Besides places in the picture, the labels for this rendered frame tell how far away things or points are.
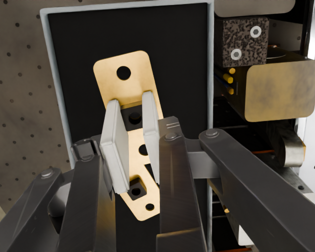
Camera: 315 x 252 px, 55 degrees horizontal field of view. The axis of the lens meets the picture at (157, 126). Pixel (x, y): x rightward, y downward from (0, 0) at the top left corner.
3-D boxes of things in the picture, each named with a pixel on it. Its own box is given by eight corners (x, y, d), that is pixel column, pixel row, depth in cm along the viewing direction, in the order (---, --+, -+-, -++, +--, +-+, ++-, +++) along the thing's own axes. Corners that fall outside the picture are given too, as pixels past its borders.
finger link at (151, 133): (142, 134, 14) (157, 131, 14) (141, 92, 21) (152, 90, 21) (156, 186, 16) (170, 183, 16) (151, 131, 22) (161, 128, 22)
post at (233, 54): (197, 29, 70) (267, 64, 33) (175, 31, 70) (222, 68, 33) (196, 6, 68) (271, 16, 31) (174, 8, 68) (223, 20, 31)
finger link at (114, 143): (130, 192, 16) (115, 196, 16) (129, 136, 22) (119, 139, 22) (113, 141, 14) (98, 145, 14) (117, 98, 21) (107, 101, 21)
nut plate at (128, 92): (172, 155, 23) (174, 163, 22) (124, 167, 24) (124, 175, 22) (146, 48, 20) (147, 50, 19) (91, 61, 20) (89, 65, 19)
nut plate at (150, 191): (170, 205, 33) (171, 213, 31) (139, 220, 33) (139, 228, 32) (131, 144, 29) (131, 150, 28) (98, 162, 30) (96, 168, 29)
